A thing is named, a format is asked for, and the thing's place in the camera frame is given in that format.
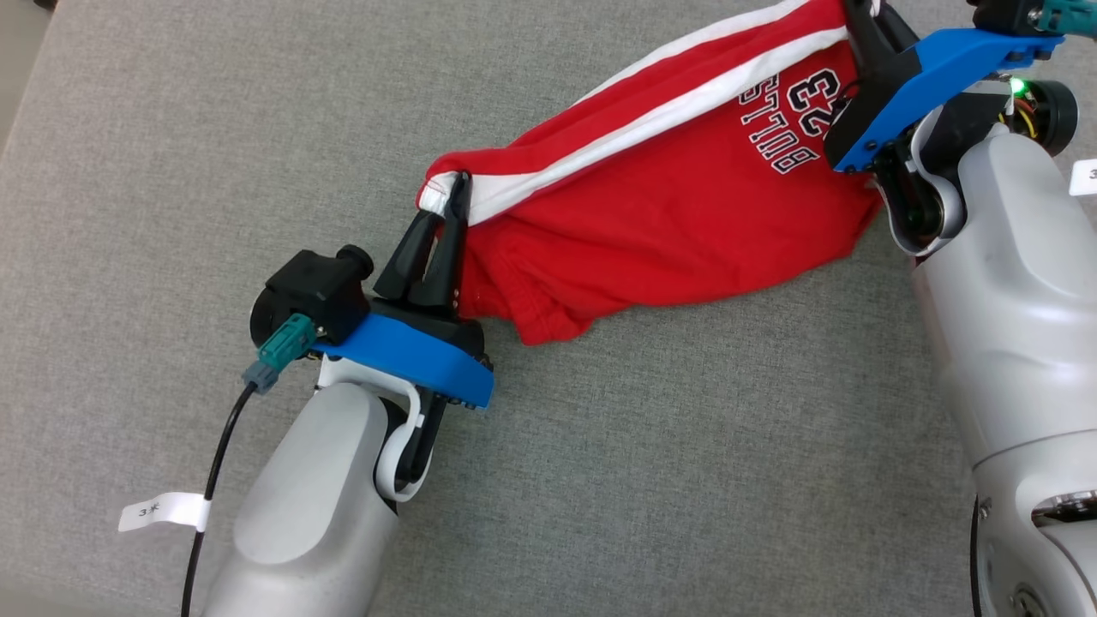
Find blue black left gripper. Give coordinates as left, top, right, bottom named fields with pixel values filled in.
left=313, top=171, right=495, bottom=410

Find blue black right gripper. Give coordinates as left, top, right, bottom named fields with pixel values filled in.
left=824, top=0, right=1064, bottom=172

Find red white basketball shorts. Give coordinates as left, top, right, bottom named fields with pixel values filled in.
left=417, top=0, right=884, bottom=346

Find teal left camera connector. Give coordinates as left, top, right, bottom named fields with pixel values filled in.
left=242, top=313, right=316, bottom=395

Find teal camera connector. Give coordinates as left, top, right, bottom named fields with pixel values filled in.
left=242, top=313, right=316, bottom=395
left=1033, top=0, right=1097, bottom=37

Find teal right camera connector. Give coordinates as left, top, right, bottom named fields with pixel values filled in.
left=1033, top=0, right=1097, bottom=37

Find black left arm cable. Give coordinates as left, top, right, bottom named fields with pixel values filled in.
left=180, top=381, right=258, bottom=617

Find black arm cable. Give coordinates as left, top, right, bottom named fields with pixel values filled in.
left=967, top=495, right=986, bottom=617
left=180, top=381, right=258, bottom=617

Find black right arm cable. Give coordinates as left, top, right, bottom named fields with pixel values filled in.
left=967, top=495, right=986, bottom=617

